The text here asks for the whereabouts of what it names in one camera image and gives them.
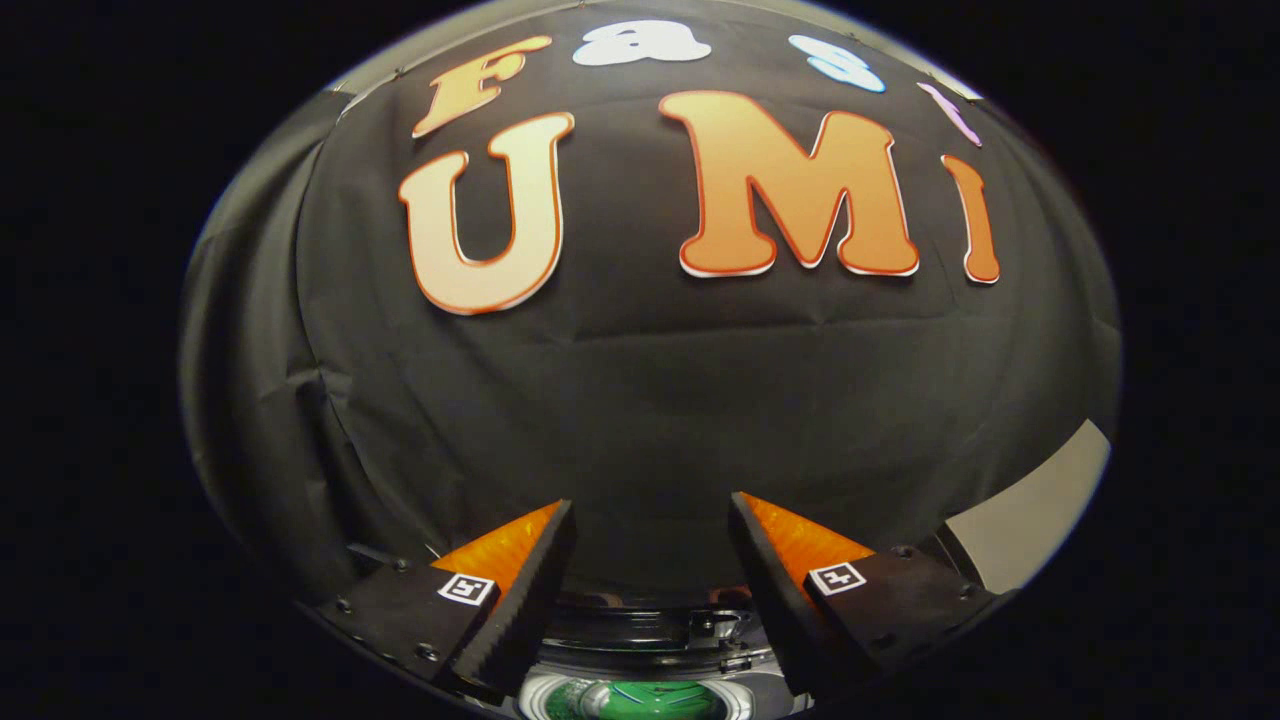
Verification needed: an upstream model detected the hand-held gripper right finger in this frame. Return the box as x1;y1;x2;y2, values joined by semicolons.
729;491;1003;698

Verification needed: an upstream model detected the green polo shirt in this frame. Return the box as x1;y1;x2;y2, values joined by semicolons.
572;680;733;720

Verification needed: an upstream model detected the black top-load washing machine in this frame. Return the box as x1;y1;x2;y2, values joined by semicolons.
513;588;813;720

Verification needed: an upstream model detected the grey cabinet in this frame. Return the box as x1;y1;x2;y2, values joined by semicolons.
943;418;1113;597

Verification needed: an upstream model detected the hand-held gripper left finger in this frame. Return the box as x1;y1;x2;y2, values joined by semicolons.
318;499;579;697

